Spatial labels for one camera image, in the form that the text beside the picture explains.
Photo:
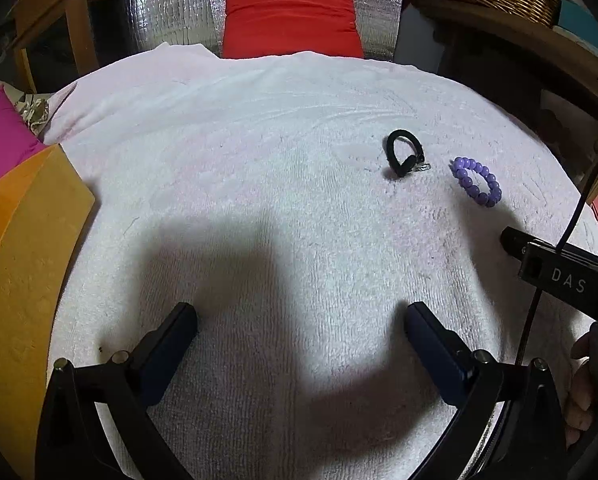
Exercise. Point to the beige patterned cloth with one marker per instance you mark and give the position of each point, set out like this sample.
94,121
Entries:
33,112

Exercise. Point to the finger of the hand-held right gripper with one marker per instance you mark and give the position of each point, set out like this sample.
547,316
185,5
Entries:
513,241

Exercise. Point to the teal box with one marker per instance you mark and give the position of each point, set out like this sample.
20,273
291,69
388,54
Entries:
586,30

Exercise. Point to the silver foil insulation sheet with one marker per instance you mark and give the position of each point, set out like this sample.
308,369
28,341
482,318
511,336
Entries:
174,5

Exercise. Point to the magenta cushion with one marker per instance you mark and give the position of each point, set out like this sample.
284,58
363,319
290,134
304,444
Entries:
1,145

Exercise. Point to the red cushion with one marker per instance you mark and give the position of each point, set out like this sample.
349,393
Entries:
291,17

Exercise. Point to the person's right hand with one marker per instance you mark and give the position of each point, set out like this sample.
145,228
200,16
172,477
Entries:
581,390

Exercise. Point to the wooden chair frame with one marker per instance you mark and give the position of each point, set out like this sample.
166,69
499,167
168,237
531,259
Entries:
74,20

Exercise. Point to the orange cushion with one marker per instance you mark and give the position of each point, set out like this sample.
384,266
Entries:
29,270

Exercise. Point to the pale pink towel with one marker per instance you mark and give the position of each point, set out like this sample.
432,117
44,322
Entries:
299,185

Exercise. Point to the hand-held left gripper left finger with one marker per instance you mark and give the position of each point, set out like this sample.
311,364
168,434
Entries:
170,351

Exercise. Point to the wooden shelf unit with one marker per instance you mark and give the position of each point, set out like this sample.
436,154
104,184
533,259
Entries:
509,60

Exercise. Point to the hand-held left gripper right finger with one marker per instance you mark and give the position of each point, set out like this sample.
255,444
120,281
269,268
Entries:
431,349

